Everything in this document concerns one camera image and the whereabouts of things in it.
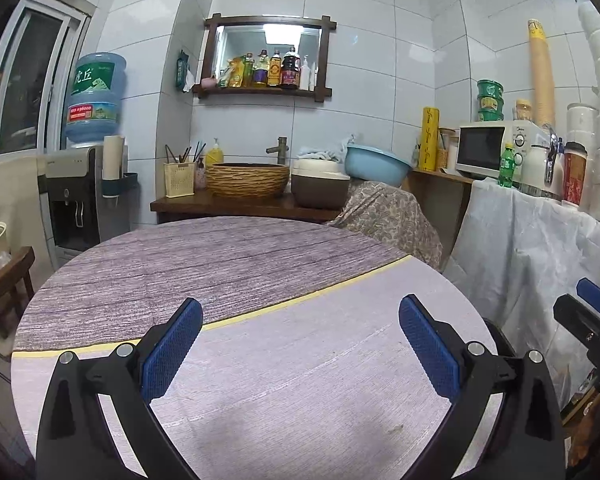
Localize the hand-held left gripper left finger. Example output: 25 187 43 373
36 297 204 480

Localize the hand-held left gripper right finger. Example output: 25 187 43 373
398 294 566 480

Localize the white plastic sheet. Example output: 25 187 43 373
442 177 600 411

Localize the red paper cup with lid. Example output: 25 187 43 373
562 141 588 206

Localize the floral cloth cover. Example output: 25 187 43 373
327 180 443 272

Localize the wooden side shelf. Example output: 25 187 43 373
410 167 476 263

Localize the dark wooden counter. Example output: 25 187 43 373
150 187 351 226

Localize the green soda bottle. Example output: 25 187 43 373
497 142 517 188

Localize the beige chopstick holder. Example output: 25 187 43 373
163 161 197 198

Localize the dark teal cup holder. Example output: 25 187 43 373
101 172 140 199

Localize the white paper roll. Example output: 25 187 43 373
566 103 598 153

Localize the dark wooden stool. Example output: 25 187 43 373
0 246 36 341

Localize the grey water dispenser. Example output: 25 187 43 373
40 145 131 261

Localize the woven wicker basin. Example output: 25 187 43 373
206 162 291 199

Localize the white microwave oven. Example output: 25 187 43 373
455 121 553 179

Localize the light blue plastic basin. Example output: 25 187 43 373
344 145 413 187

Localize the brown pot with white lid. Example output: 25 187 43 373
291 158 352 210

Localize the bunch of dark chopsticks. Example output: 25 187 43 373
165 141 207 164

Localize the glass jar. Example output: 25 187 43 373
439 128 460 171

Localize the yellow soap bottle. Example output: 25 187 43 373
205 137 225 168

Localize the white paper cup stack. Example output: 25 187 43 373
101 134 126 181

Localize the yellow cylindrical roll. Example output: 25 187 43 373
422 106 440 171

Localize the pale crumpled towel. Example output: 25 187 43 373
297 135 356 163

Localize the stack of green noodle bowls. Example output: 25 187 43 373
476 79 504 122

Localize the brass faucet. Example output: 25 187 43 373
266 136 291 166

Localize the tall stack of paper cups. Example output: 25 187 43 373
527 19 556 128

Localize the blue water bottle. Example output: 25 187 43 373
64 52 128 148

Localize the hanging green packet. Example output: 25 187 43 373
175 51 194 92

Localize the yellow green sauce pouch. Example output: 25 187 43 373
217 56 246 88

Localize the dark soy sauce bottle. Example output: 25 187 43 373
281 46 301 90

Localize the window with white frame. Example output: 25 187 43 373
0 0 96 161

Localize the wooden framed wall shelf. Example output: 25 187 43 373
192 14 338 103

